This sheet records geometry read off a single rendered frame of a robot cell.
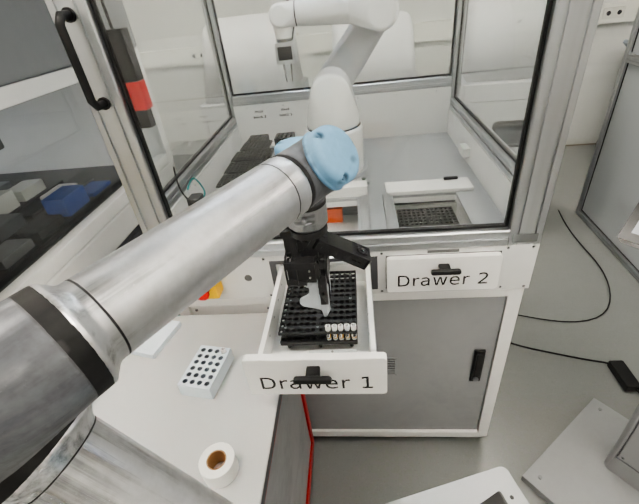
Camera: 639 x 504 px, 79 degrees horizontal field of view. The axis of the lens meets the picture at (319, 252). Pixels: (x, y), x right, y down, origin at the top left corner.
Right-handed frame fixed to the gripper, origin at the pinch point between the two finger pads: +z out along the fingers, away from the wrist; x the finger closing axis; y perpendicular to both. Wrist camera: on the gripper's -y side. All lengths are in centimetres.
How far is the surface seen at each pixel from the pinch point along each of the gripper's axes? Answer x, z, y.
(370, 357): 10.4, 4.4, -8.2
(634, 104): -176, 18, -164
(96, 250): -43, 12, 83
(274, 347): -0.7, 13.8, 14.2
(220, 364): 1.0, 17.6, 28.0
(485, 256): -21.2, 4.9, -38.4
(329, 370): 10.8, 7.7, 0.1
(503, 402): -41, 98, -64
